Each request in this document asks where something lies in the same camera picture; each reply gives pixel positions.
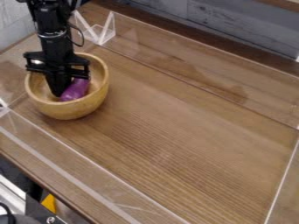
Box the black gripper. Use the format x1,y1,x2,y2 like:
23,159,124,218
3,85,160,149
23,32,90,97

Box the purple toy eggplant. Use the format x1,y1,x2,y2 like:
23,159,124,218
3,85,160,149
60,78,90,102

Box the brown wooden bowl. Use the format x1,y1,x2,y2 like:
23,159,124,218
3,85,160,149
24,52,110,120

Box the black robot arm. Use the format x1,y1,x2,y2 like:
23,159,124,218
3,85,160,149
16,0,90,97

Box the clear acrylic table barrier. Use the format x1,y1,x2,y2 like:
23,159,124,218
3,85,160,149
0,16,299,224

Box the yellow sticker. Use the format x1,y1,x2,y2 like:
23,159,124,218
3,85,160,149
42,194,58,214

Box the black metal equipment base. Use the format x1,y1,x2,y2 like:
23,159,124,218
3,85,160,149
24,195,75,224

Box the clear acrylic corner bracket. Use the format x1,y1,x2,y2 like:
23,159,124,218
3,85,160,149
74,11,116,46

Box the black cable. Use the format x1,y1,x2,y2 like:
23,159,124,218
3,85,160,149
0,202,16,224

